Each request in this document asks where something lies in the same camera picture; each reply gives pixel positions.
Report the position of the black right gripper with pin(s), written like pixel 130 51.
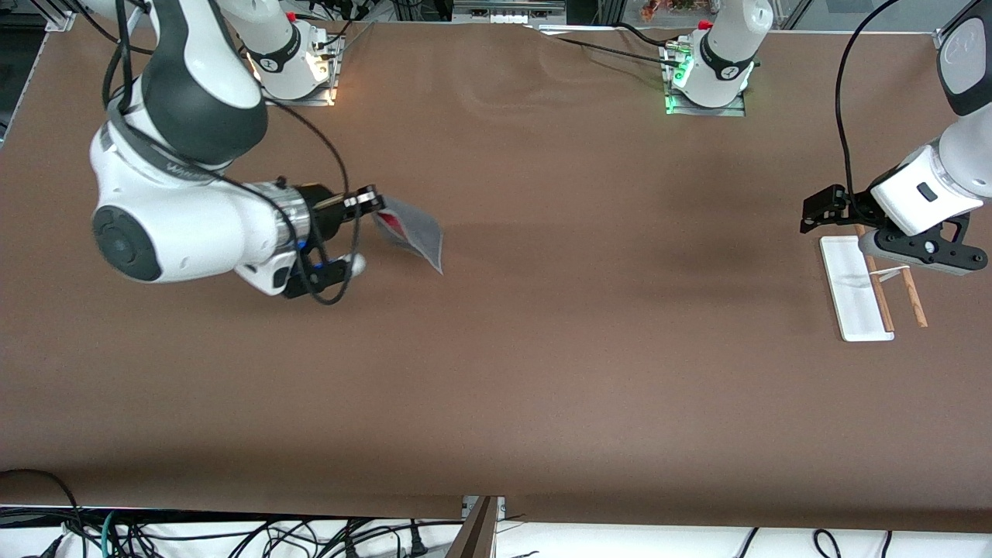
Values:
pixel 323 215

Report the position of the aluminium bracket at table edge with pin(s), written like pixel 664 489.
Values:
pixel 501 508

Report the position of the dark table support post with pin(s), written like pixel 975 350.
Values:
pixel 477 535

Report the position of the aluminium table corner bracket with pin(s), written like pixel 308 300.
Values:
pixel 60 15
pixel 939 37

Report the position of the white device with connectors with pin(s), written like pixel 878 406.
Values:
pixel 508 9

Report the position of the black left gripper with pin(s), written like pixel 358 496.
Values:
pixel 859 208

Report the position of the grey and pink towel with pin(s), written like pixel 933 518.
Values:
pixel 418 232

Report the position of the orange background object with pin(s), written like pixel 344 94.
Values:
pixel 666 8

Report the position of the white rack with wooden rods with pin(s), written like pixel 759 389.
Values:
pixel 856 302

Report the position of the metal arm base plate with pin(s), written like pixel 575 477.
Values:
pixel 721 112
pixel 310 99

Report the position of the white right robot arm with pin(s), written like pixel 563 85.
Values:
pixel 178 225

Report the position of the brown table cover sheet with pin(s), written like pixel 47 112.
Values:
pixel 496 349

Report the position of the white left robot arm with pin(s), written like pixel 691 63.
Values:
pixel 922 194

